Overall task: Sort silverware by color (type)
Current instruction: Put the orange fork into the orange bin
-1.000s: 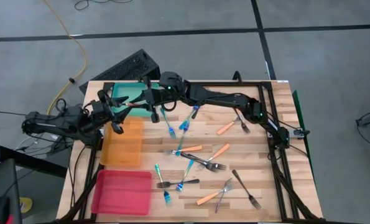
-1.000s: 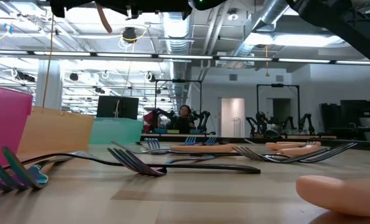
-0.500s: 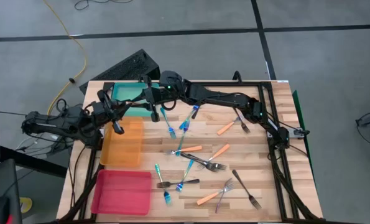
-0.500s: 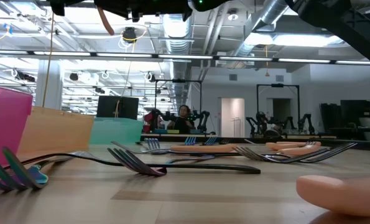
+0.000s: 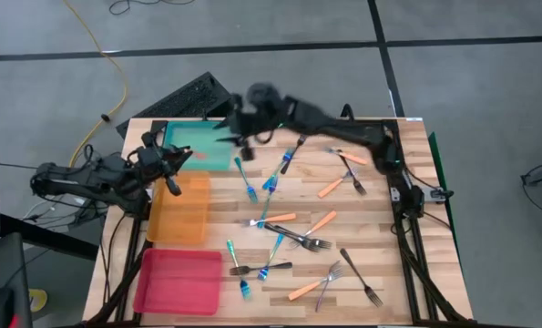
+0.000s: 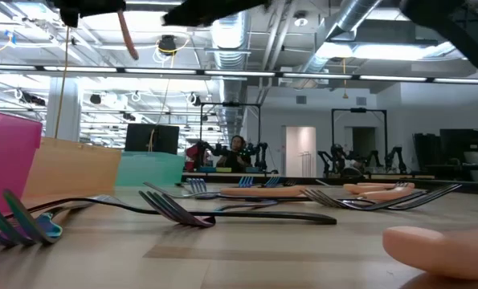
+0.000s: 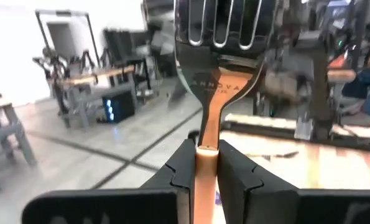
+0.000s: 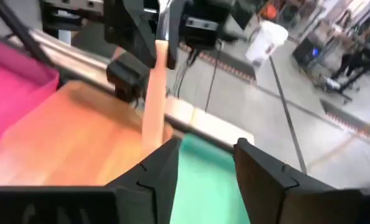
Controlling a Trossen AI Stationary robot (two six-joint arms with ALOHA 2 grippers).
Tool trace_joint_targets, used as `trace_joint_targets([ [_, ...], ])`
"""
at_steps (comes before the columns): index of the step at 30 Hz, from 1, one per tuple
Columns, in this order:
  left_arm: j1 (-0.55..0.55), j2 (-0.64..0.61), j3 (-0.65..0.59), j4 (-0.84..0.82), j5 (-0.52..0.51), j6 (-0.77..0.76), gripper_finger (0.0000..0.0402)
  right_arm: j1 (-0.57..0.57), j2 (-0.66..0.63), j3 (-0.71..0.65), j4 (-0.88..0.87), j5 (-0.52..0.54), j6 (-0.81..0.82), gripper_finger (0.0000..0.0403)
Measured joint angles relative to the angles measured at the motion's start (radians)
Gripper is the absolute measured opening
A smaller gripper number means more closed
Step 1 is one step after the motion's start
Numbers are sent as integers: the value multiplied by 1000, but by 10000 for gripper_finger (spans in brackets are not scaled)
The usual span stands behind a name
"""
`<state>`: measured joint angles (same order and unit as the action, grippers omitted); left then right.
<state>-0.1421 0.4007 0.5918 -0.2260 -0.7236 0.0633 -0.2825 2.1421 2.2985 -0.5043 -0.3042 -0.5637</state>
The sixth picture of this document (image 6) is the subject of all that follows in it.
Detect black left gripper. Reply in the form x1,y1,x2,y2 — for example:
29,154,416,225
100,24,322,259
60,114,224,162
52,0,127,28

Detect ceiling light strip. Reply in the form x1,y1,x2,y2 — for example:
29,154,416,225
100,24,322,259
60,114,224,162
0,63,478,86

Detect white pillar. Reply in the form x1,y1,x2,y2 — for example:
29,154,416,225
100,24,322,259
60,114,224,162
45,76,83,141

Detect red background object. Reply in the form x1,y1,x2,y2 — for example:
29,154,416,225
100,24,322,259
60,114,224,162
185,144,202,172

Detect person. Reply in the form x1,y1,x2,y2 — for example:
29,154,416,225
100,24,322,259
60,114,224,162
216,135,254,173

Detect white door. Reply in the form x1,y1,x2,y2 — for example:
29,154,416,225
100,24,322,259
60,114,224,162
284,125,317,179

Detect teal plastic bin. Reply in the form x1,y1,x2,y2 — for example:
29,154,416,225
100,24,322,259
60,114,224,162
116,151,186,188

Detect orange plastic bin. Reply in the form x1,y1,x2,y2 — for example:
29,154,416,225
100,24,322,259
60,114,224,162
23,136,123,197

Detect red plastic bin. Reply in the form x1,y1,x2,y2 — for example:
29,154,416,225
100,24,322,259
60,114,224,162
0,108,43,214

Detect black equipment rack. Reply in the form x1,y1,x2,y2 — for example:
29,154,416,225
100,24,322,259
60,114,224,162
412,128,478,182

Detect scattered forks on table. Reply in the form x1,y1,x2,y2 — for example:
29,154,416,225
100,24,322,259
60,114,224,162
180,175,478,197

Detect silver ventilation duct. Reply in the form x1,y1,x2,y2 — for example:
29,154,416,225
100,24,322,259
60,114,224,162
208,7,252,140
294,0,384,88

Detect yellow hanging cable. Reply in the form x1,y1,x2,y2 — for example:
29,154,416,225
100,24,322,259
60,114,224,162
53,23,71,140

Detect black background frame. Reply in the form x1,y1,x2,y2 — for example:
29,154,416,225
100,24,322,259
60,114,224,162
330,107,389,177
199,102,263,173

